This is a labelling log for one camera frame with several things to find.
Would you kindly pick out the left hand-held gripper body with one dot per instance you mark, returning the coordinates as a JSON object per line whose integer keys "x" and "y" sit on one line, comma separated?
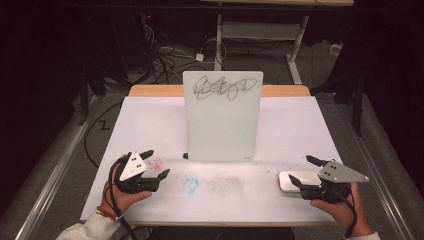
{"x": 131, "y": 166}

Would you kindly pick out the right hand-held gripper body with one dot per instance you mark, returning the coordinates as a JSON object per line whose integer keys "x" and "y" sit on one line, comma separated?
{"x": 336, "y": 173}

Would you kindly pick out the white board eraser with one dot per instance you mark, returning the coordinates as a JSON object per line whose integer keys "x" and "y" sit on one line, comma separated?
{"x": 308, "y": 177}

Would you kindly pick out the person's left hand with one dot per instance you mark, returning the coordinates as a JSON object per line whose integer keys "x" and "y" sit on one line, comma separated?
{"x": 121, "y": 201}

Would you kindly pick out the person's right hand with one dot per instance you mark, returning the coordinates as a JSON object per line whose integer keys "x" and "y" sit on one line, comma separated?
{"x": 343, "y": 213}

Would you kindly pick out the white table cover sheet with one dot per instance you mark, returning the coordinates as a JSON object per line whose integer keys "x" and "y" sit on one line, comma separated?
{"x": 150, "y": 126}

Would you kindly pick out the black whiteboard stand foot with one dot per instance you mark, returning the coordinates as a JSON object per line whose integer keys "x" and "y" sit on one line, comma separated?
{"x": 185, "y": 155}

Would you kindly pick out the black metal stand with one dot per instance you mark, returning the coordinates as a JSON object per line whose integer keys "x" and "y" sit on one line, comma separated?
{"x": 358, "y": 110}
{"x": 83, "y": 106}

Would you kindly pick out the upright white whiteboard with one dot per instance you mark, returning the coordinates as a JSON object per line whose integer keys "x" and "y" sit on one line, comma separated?
{"x": 220, "y": 126}

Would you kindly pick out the white power adapter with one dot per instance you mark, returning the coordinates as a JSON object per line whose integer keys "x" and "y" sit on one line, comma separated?
{"x": 199, "y": 57}

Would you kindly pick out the aluminium floor rail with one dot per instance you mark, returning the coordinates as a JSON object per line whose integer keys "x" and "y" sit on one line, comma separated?
{"x": 376, "y": 183}
{"x": 56, "y": 170}

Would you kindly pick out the white metal desk frame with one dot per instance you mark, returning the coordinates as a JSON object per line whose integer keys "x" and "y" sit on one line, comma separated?
{"x": 260, "y": 30}

